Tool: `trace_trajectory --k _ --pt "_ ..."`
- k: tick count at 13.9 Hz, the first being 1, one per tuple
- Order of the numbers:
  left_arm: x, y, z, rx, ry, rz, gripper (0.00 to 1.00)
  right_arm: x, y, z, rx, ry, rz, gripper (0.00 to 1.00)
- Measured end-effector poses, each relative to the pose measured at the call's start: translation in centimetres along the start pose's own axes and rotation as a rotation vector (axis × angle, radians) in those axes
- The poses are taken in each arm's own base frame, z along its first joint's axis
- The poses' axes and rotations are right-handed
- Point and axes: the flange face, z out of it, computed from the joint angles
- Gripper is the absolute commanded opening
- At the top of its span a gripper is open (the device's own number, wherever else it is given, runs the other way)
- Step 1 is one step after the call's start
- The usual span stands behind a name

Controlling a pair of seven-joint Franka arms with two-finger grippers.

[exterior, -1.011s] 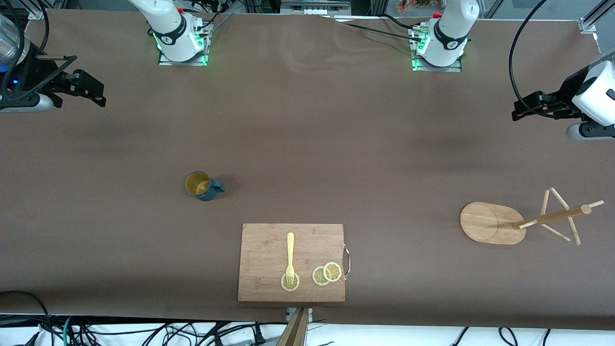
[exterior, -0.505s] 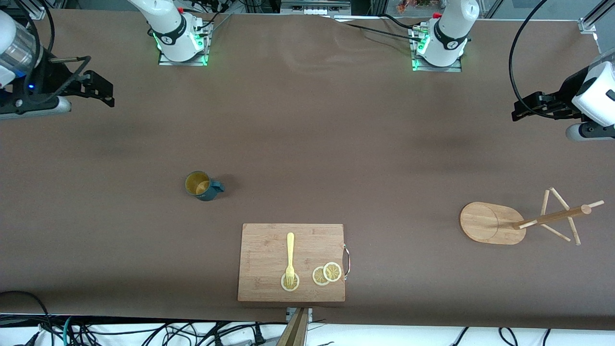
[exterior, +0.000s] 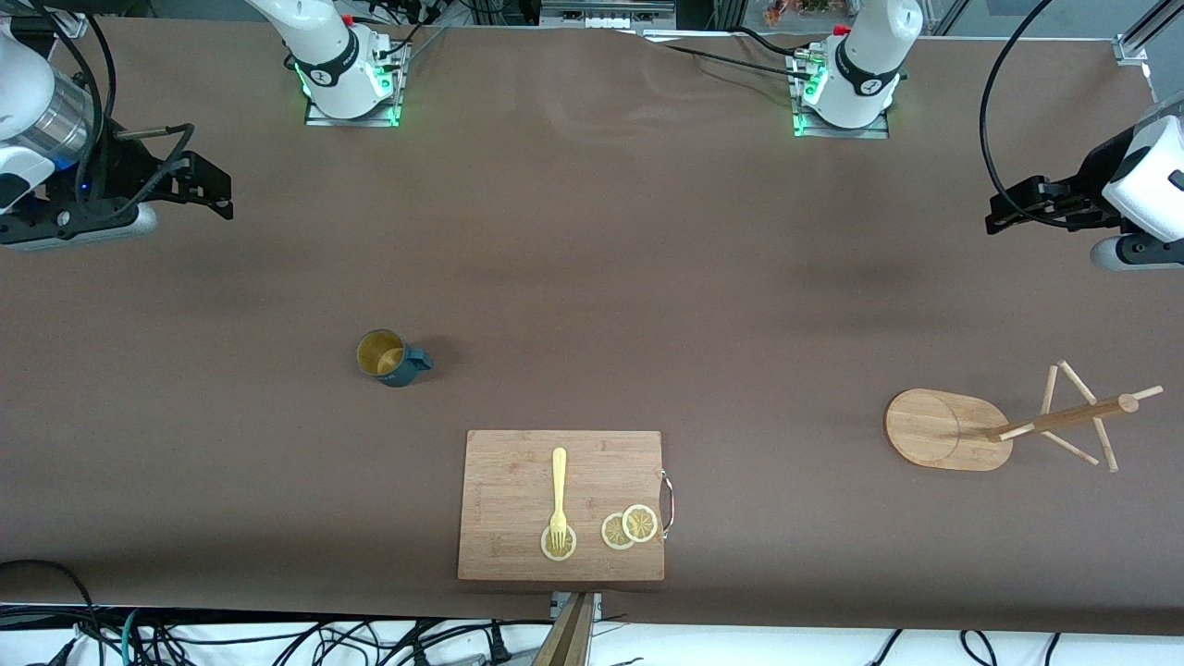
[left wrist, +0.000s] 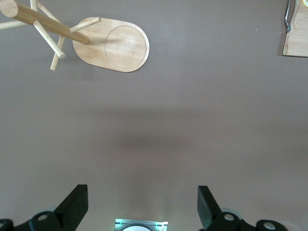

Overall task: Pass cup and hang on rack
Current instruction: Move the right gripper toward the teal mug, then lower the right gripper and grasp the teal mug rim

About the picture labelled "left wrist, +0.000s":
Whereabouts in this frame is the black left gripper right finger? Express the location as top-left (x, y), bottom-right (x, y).
top-left (197, 185), bottom-right (289, 231)

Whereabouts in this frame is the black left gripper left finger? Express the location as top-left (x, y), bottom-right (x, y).
top-left (0, 184), bottom-right (89, 231)

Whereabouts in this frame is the wooden cup rack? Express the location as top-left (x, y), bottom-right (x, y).
top-left (0, 0), bottom-right (150, 73)

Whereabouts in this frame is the wooden cutting board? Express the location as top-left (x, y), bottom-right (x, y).
top-left (282, 0), bottom-right (308, 58)

